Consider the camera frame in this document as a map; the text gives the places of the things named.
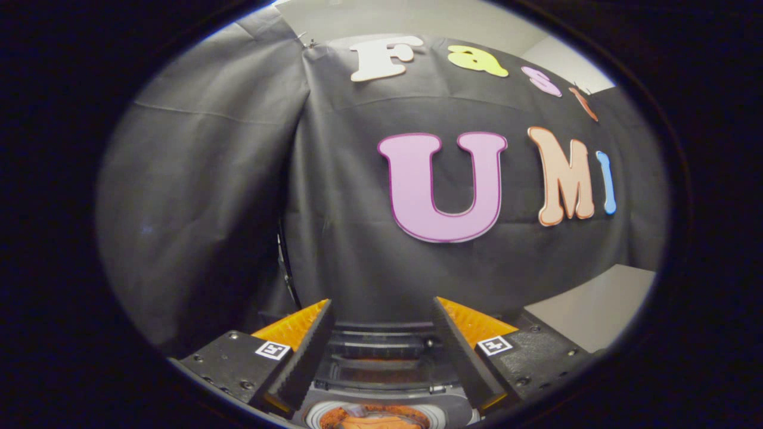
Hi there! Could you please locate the grey cabinet with dark top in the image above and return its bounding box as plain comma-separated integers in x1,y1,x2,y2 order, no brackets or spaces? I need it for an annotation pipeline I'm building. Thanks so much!
523,264,657,353

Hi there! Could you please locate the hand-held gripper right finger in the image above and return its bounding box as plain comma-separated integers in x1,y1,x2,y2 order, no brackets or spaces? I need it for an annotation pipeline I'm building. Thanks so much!
432,296,592,412

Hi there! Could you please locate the black backdrop cloth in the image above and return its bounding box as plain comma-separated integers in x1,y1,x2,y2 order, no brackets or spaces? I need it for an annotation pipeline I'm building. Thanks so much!
95,6,671,358

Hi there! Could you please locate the grey washing machine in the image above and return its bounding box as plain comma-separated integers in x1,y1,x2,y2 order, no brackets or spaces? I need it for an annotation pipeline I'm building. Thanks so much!
295,322,485,429

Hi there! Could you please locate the orange button shirt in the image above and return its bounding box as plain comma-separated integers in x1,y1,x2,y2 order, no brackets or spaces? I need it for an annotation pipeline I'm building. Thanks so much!
322,405,431,429

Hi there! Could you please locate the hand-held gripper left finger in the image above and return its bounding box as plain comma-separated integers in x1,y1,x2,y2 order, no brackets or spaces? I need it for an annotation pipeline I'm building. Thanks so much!
179,299,336,415

